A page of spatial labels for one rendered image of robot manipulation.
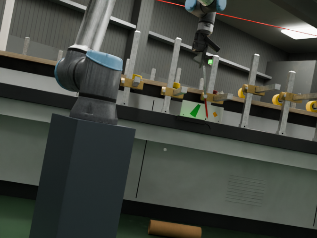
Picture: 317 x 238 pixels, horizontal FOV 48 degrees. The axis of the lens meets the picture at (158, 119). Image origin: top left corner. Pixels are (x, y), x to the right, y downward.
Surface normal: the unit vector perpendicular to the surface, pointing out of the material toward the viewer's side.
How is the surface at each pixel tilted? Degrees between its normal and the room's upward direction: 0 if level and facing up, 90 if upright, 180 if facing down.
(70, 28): 90
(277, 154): 90
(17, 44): 90
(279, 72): 90
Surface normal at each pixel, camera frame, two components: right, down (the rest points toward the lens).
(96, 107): 0.24, -0.31
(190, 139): 0.11, 0.01
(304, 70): -0.78, -0.15
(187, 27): 0.60, 0.11
